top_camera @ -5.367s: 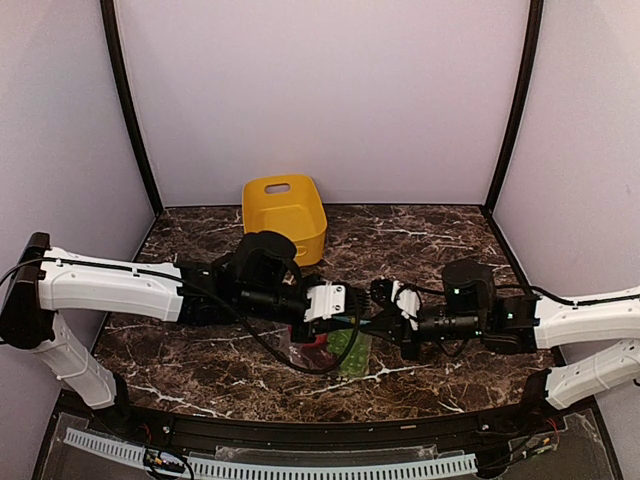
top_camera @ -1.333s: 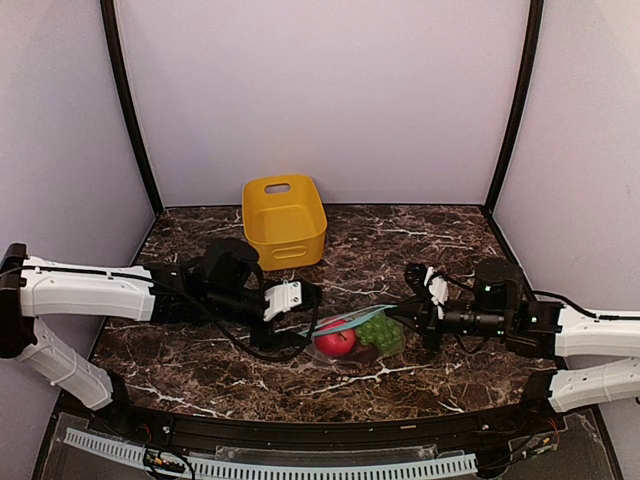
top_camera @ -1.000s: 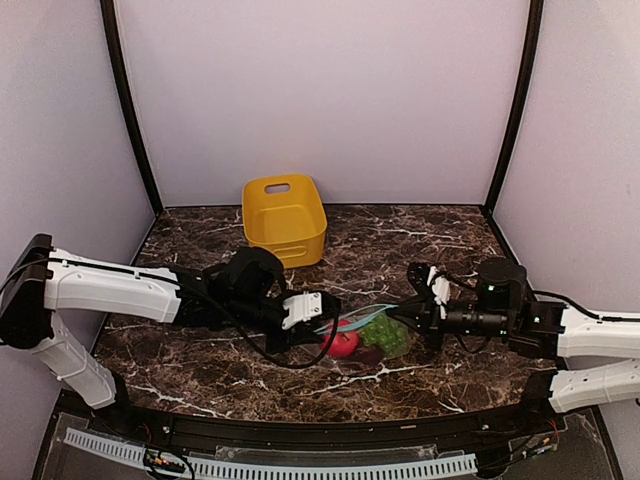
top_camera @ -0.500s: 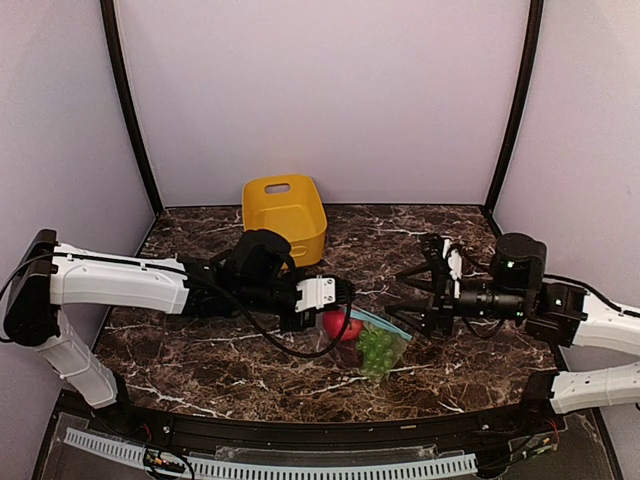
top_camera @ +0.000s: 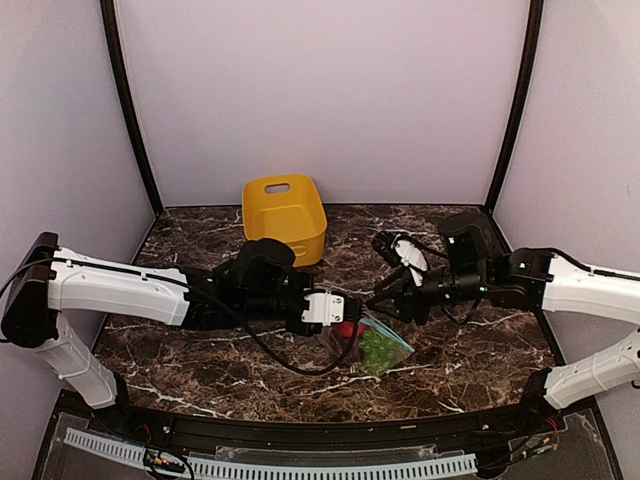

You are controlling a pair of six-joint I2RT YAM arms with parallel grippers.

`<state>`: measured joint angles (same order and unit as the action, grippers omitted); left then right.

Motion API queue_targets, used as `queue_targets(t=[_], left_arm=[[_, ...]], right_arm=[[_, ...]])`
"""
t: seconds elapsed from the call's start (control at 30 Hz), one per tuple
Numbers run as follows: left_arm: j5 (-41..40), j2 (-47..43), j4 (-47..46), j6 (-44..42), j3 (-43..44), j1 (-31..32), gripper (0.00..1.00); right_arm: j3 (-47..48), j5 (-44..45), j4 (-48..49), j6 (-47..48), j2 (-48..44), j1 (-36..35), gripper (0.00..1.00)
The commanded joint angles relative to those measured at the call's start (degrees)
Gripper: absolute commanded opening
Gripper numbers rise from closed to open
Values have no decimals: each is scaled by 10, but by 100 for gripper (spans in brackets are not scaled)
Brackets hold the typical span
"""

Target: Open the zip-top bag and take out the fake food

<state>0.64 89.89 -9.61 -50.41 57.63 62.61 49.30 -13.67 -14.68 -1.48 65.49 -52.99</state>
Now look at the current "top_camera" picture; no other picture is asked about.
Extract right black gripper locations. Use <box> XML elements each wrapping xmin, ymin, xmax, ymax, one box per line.
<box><xmin>365</xmin><ymin>263</ymin><xmax>489</xmax><ymax>325</ymax></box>

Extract clear zip top bag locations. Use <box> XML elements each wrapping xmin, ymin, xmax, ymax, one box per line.
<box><xmin>319</xmin><ymin>312</ymin><xmax>416</xmax><ymax>377</ymax></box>

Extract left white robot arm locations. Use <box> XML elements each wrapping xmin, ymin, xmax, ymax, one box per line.
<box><xmin>1</xmin><ymin>232</ymin><xmax>346</xmax><ymax>436</ymax></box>

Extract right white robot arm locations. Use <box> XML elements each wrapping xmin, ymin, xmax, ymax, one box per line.
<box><xmin>367</xmin><ymin>213</ymin><xmax>639</xmax><ymax>434</ymax></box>

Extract red fake apple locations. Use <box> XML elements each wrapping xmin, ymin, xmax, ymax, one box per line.
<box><xmin>332</xmin><ymin>322</ymin><xmax>368</xmax><ymax>339</ymax></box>

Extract green fake grapes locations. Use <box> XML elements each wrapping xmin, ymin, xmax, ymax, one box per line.
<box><xmin>359</xmin><ymin>328</ymin><xmax>398</xmax><ymax>376</ymax></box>

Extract yellow plastic bin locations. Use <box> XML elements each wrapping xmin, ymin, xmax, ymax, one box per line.
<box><xmin>242</xmin><ymin>174</ymin><xmax>328</xmax><ymax>267</ymax></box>

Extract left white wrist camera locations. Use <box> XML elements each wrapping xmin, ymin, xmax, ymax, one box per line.
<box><xmin>301</xmin><ymin>291</ymin><xmax>346</xmax><ymax>327</ymax></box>

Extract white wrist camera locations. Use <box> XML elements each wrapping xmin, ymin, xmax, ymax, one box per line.
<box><xmin>372</xmin><ymin>231</ymin><xmax>430</xmax><ymax>287</ymax></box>
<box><xmin>301</xmin><ymin>291</ymin><xmax>346</xmax><ymax>327</ymax></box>

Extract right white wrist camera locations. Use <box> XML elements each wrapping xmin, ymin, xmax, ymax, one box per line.
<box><xmin>372</xmin><ymin>231</ymin><xmax>430</xmax><ymax>287</ymax></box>

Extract white slotted cable duct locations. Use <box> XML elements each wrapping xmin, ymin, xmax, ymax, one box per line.
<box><xmin>63</xmin><ymin>427</ymin><xmax>478</xmax><ymax>480</ymax></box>

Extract black front rail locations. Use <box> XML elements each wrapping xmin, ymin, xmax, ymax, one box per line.
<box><xmin>91</xmin><ymin>405</ymin><xmax>548</xmax><ymax>451</ymax></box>

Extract right black frame post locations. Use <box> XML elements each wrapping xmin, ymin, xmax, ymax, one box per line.
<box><xmin>484</xmin><ymin>0</ymin><xmax>544</xmax><ymax>216</ymax></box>

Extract black frame post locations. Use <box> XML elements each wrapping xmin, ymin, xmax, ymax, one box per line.
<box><xmin>484</xmin><ymin>0</ymin><xmax>544</xmax><ymax>216</ymax></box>
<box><xmin>99</xmin><ymin>0</ymin><xmax>164</xmax><ymax>217</ymax></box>

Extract left black frame post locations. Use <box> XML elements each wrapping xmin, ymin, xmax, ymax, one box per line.
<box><xmin>99</xmin><ymin>0</ymin><xmax>164</xmax><ymax>217</ymax></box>

